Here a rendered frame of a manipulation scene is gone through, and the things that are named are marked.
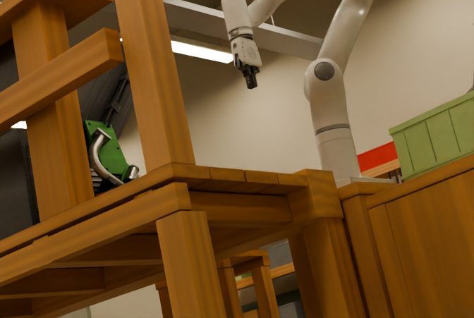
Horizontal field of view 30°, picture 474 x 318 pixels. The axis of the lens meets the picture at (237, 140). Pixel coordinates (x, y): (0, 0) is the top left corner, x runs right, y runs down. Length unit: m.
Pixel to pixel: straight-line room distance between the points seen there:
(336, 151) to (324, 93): 0.19
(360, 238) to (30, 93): 1.04
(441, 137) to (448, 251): 0.31
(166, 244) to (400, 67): 6.71
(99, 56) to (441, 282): 1.09
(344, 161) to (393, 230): 0.38
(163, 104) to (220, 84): 7.91
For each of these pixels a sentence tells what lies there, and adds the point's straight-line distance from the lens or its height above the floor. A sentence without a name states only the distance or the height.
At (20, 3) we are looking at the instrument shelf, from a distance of 2.63.
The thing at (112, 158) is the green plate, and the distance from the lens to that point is 2.91.
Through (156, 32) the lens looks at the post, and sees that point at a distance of 2.29.
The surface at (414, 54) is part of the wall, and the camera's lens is 8.65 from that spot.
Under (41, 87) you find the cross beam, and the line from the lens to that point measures 2.47.
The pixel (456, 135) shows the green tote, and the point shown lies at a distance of 2.48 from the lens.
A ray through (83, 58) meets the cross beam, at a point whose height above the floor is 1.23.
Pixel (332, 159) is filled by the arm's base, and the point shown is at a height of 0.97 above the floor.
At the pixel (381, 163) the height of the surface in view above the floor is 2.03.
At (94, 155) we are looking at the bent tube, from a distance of 2.81.
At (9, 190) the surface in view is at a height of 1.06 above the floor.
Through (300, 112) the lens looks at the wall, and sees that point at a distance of 9.32.
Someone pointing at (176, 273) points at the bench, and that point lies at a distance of 2.12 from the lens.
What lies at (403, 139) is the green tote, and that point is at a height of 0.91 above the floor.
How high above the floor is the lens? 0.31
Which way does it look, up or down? 16 degrees up
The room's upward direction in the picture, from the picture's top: 12 degrees counter-clockwise
